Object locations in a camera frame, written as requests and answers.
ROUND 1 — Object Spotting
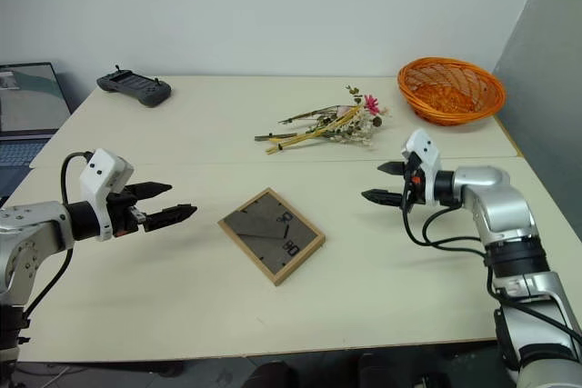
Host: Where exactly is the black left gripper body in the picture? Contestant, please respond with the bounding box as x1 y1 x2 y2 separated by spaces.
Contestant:
105 190 148 238

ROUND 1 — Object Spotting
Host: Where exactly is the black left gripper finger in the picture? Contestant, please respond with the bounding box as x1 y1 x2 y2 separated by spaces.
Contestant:
142 204 198 232
125 182 174 202

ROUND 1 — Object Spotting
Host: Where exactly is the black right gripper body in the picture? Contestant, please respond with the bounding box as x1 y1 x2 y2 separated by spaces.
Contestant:
401 151 426 213

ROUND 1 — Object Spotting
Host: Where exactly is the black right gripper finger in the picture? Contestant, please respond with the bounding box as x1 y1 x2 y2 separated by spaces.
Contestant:
376 160 406 176
360 188 406 207

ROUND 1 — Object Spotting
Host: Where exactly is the laptop computer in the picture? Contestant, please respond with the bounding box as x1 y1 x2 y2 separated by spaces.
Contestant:
0 60 74 169

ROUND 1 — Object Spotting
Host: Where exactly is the dried flower bouquet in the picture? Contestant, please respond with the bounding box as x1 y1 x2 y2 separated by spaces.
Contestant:
254 85 391 156

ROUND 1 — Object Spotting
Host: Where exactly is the orange wicker basket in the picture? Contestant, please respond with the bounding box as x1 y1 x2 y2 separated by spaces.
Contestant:
397 56 507 126

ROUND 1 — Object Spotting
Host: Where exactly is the dark grey remote controller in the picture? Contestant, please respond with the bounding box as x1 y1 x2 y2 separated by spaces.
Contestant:
95 64 173 108

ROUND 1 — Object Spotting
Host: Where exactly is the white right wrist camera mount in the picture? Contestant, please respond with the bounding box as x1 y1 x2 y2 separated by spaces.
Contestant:
399 129 443 205

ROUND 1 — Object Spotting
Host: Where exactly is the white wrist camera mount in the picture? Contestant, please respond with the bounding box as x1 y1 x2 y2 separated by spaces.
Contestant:
399 129 443 205
79 148 135 243

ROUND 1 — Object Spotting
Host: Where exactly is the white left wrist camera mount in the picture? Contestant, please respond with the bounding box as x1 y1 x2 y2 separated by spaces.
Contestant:
79 148 135 243

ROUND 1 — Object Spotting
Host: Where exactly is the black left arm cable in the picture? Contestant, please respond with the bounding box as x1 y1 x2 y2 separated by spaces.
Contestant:
23 151 94 316

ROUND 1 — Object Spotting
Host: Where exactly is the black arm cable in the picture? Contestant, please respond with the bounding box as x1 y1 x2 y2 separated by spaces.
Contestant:
399 187 582 348
23 151 94 316

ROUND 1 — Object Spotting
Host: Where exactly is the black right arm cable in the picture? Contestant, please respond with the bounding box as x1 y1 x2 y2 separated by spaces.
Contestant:
399 187 582 348

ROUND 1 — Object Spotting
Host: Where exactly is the square wooden frame clock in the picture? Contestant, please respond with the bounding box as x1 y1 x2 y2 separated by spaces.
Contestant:
216 186 326 288

